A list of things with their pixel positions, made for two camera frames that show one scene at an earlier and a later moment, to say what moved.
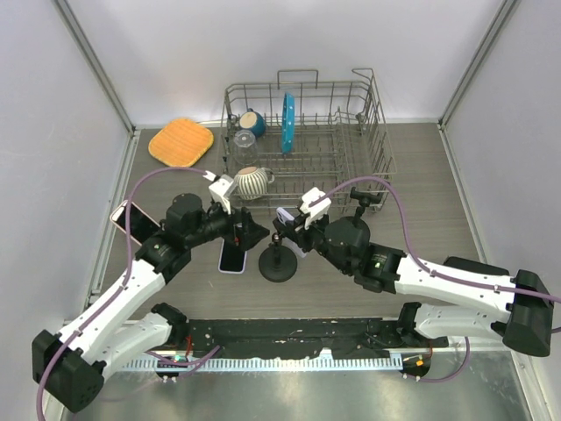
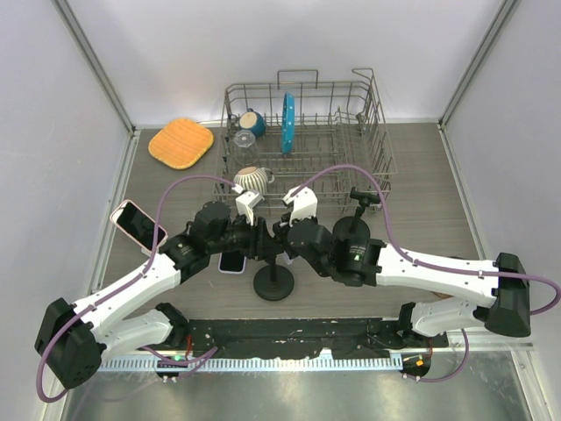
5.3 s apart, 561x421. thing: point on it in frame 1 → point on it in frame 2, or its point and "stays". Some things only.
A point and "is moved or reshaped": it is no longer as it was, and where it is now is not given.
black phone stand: x=278 y=262 is moved or reshaped
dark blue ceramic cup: x=253 y=121 stays
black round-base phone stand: x=348 y=231 stays
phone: x=284 y=217 is moved or reshaped
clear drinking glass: x=245 y=147 stays
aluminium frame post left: x=95 y=64 stays
